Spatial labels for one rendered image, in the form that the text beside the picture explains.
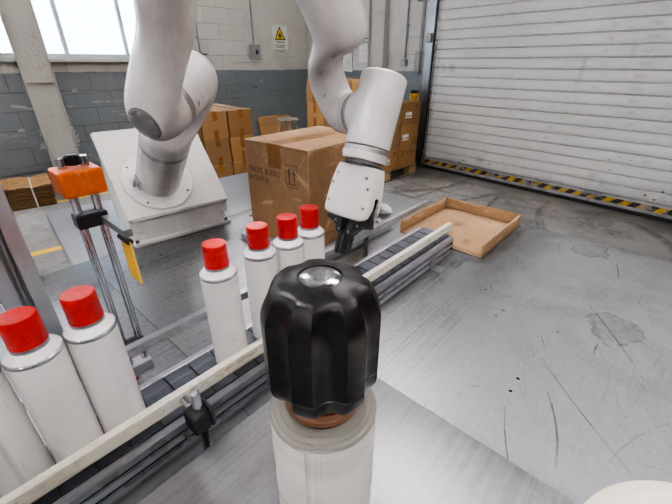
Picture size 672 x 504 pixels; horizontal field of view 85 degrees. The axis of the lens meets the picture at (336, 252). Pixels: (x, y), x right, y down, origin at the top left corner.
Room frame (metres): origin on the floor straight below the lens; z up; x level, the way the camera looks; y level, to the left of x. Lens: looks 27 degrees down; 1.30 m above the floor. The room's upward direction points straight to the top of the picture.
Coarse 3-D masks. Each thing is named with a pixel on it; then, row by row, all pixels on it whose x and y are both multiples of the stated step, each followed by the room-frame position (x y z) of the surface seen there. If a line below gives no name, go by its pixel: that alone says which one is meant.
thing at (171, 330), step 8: (408, 208) 0.91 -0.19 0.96; (416, 208) 0.92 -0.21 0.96; (392, 216) 0.85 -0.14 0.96; (400, 216) 0.86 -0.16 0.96; (376, 224) 0.80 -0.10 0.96; (384, 224) 0.81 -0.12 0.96; (360, 232) 0.75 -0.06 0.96; (368, 232) 0.76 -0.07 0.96; (328, 248) 0.67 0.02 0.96; (328, 256) 0.66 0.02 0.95; (200, 312) 0.46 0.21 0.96; (184, 320) 0.44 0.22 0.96; (192, 320) 0.44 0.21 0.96; (200, 320) 0.45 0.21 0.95; (168, 328) 0.42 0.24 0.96; (176, 328) 0.42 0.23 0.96; (184, 328) 0.43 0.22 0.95; (152, 336) 0.40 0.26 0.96; (160, 336) 0.41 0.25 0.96; (168, 336) 0.41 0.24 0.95; (136, 344) 0.39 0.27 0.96; (144, 344) 0.39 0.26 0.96; (152, 344) 0.40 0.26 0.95; (128, 352) 0.37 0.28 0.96; (136, 352) 0.38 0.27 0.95
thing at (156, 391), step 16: (400, 240) 0.89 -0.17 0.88; (416, 240) 0.89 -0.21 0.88; (384, 256) 0.79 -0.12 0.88; (416, 256) 0.79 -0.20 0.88; (208, 352) 0.46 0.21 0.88; (192, 368) 0.42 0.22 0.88; (208, 368) 0.42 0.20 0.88; (240, 368) 0.42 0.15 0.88; (160, 384) 0.39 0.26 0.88; (176, 384) 0.39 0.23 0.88; (224, 384) 0.39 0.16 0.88; (144, 400) 0.36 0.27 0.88; (96, 416) 0.34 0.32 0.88; (176, 416) 0.34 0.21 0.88; (144, 432) 0.31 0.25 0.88; (128, 448) 0.29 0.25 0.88; (96, 464) 0.27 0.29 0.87; (80, 480) 0.25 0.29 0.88; (48, 496) 0.23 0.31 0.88
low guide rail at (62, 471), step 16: (448, 224) 0.91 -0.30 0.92; (432, 240) 0.84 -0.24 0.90; (400, 256) 0.73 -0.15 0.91; (368, 272) 0.66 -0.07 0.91; (384, 272) 0.69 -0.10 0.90; (240, 352) 0.42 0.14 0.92; (256, 352) 0.43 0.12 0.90; (224, 368) 0.39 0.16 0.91; (192, 384) 0.36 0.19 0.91; (208, 384) 0.37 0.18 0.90; (160, 400) 0.33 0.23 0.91; (176, 400) 0.34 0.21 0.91; (144, 416) 0.31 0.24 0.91; (160, 416) 0.32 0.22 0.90; (112, 432) 0.29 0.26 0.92; (128, 432) 0.29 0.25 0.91; (96, 448) 0.27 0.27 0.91; (112, 448) 0.28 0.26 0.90; (64, 464) 0.25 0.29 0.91; (80, 464) 0.25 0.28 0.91; (32, 480) 0.23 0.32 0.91; (48, 480) 0.23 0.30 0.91; (64, 480) 0.24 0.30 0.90; (16, 496) 0.22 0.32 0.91; (32, 496) 0.22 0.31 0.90
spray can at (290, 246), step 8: (280, 216) 0.54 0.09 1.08; (288, 216) 0.54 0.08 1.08; (296, 216) 0.55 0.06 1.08; (280, 224) 0.53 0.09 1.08; (288, 224) 0.53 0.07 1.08; (296, 224) 0.54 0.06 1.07; (280, 232) 0.53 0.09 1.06; (288, 232) 0.53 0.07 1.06; (296, 232) 0.54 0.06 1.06; (280, 240) 0.53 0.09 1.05; (288, 240) 0.53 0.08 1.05; (296, 240) 0.53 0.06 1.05; (280, 248) 0.52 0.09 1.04; (288, 248) 0.52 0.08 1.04; (296, 248) 0.52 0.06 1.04; (280, 256) 0.52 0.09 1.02; (288, 256) 0.52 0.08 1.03; (296, 256) 0.52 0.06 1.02; (304, 256) 0.55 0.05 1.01; (280, 264) 0.52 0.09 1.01; (288, 264) 0.52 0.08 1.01
